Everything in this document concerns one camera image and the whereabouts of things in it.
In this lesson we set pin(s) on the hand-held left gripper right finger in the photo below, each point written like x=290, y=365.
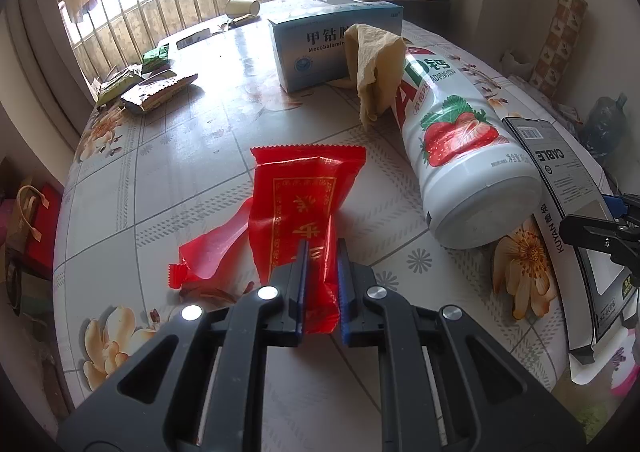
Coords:
x=344, y=292

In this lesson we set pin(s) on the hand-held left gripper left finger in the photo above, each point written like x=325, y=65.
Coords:
x=301, y=282

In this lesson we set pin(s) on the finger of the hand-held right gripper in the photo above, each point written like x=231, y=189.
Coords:
x=619, y=205
x=595, y=232

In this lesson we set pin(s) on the red snack wrapper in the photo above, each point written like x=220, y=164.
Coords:
x=295, y=192

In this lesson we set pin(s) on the white strawberry drink bottle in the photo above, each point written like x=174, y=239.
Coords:
x=470, y=182

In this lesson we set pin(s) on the light blue medicine box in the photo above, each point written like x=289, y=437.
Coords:
x=310, y=57

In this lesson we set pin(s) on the yellow cloth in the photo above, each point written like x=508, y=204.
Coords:
x=375, y=67

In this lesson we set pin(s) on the floral tablecloth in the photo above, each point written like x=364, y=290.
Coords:
x=175, y=172

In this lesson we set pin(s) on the patterned paper roll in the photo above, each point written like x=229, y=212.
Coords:
x=560, y=42

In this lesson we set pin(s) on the white plastic bag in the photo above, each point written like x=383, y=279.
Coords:
x=515, y=63

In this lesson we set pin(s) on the brown snack wrapper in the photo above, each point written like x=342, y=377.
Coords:
x=155, y=92

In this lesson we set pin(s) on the red gift box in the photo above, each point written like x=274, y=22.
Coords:
x=49, y=232

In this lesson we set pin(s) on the small green snack packet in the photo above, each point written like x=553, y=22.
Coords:
x=156, y=58

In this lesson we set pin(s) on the flat green snack packet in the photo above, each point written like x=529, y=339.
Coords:
x=117, y=84

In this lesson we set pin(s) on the grey cabinet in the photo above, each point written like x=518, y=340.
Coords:
x=430, y=12

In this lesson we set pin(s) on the paper cup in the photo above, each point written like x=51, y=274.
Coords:
x=240, y=7

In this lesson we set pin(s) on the red gift bag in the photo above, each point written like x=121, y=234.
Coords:
x=25, y=212

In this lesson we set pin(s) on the grey curtain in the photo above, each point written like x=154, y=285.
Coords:
x=45, y=57

